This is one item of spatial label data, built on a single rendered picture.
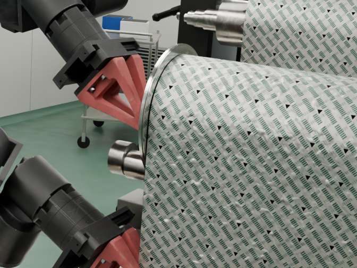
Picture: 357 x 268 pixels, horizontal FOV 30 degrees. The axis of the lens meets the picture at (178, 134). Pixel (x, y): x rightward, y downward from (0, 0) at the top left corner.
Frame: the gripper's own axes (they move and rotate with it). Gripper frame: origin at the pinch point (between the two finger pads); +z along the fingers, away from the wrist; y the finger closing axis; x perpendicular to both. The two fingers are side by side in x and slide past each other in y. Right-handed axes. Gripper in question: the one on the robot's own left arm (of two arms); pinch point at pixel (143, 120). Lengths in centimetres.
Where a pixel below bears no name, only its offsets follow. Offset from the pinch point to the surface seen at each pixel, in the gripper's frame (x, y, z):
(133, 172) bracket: -5.5, -0.6, 3.3
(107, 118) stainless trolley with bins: -231, -376, -116
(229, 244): 3.1, 7.3, 16.4
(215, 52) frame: 0.5, -30.7, -7.2
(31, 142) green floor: -288, -355, -141
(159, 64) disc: 8.5, 5.8, -1.4
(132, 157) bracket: -4.7, -1.1, 2.0
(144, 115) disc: 5.0, 8.3, 1.8
